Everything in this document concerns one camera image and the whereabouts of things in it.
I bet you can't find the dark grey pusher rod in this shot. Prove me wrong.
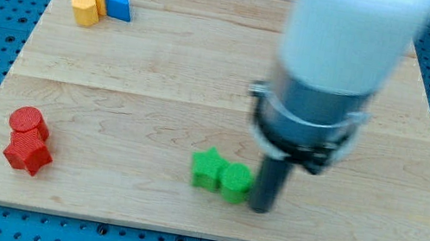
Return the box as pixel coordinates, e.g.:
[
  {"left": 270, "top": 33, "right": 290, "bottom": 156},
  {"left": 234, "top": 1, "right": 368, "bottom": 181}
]
[{"left": 248, "top": 155, "right": 293, "bottom": 213}]

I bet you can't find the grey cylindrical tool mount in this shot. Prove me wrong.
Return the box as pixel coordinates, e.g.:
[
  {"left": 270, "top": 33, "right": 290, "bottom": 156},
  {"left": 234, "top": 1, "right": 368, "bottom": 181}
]
[{"left": 249, "top": 62, "right": 373, "bottom": 175}]

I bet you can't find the green cylinder block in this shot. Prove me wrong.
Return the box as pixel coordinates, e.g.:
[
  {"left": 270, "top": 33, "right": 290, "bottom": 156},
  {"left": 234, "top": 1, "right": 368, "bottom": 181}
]
[{"left": 219, "top": 162, "right": 253, "bottom": 204}]

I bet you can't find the green star block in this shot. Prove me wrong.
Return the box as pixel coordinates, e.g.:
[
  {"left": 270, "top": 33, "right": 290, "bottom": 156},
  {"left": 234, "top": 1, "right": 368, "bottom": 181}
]
[{"left": 191, "top": 146, "right": 230, "bottom": 193}]

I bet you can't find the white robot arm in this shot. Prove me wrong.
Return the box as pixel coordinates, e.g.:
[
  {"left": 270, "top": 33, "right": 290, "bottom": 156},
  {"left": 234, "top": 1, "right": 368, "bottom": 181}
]
[{"left": 248, "top": 0, "right": 430, "bottom": 213}]

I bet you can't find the wooden board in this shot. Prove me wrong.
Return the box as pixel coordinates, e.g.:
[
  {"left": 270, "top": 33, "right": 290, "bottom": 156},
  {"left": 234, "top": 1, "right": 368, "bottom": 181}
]
[{"left": 0, "top": 0, "right": 430, "bottom": 241}]

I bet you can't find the blue triangle block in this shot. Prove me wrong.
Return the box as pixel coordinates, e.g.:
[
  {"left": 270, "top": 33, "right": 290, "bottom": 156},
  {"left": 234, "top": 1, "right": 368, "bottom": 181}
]
[{"left": 105, "top": 0, "right": 131, "bottom": 22}]

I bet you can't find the yellow hexagon block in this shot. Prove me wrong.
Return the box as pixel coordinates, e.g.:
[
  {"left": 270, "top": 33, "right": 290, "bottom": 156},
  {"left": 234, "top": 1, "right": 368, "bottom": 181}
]
[{"left": 71, "top": 0, "right": 99, "bottom": 27}]

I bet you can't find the red star block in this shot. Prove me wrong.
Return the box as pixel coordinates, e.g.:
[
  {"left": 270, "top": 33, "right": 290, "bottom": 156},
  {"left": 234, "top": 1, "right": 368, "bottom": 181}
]
[{"left": 3, "top": 129, "right": 53, "bottom": 176}]

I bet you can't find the red cylinder block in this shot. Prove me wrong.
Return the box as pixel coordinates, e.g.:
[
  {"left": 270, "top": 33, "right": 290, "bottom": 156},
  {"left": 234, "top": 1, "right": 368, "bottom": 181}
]
[{"left": 9, "top": 106, "right": 50, "bottom": 141}]

